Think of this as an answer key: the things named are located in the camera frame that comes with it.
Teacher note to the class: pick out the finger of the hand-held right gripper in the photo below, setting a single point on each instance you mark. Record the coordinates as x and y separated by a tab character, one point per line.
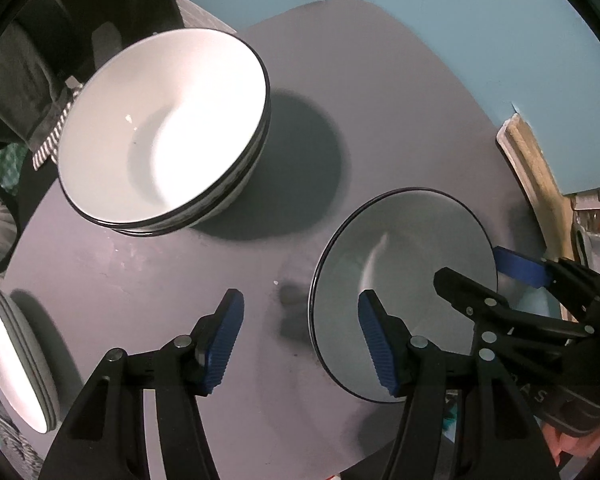
520	267
460	290

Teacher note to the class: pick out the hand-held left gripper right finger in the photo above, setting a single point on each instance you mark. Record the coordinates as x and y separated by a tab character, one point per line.
377	345

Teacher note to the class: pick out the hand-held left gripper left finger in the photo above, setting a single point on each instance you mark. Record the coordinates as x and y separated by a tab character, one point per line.
227	345

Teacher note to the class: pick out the white ribbed bowl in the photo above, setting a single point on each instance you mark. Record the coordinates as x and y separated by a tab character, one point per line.
230	194
165	125

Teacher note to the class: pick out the person's right hand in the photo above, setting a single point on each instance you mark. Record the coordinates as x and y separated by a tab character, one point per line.
570	447

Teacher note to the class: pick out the beige wooden board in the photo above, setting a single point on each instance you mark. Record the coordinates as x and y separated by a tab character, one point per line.
530	160

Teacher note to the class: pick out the grey patterned cloth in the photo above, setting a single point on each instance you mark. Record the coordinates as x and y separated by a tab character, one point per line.
0	425

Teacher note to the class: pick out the grey white striped cloth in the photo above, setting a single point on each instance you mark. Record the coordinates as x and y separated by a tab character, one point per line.
50	145

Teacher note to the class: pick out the green checked cloth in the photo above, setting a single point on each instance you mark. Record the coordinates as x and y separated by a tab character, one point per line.
0	160

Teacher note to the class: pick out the grey quilted cloth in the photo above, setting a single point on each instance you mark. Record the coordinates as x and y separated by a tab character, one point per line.
200	15

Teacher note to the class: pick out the dark grey garment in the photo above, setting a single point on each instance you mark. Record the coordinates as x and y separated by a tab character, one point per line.
20	70

